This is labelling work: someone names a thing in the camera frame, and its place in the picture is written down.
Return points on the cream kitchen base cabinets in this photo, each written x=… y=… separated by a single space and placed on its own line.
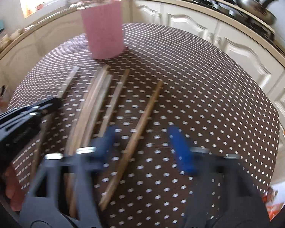
x=239 y=52

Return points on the brown polka dot tablecloth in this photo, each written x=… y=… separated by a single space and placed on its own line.
x=204 y=99

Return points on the black glass gas stove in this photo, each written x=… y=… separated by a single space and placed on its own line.
x=263 y=34

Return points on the group of wooden chopsticks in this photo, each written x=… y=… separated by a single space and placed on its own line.
x=90 y=114

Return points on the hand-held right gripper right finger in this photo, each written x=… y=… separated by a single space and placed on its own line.
x=180 y=149

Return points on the pink cylindrical utensil holder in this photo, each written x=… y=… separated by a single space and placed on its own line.
x=102 y=30

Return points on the orange and white package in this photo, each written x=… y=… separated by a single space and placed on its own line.
x=277 y=206

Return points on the person's left hand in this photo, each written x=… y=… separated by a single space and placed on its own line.
x=14 y=194

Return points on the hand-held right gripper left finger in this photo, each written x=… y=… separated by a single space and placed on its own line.
x=106 y=142

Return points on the brown wooden chopstick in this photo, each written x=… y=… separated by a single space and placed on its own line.
x=135 y=137
x=39 y=147

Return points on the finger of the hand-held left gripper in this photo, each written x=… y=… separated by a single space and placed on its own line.
x=51 y=104

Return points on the clear plastic food jar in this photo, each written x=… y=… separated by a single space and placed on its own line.
x=3 y=40

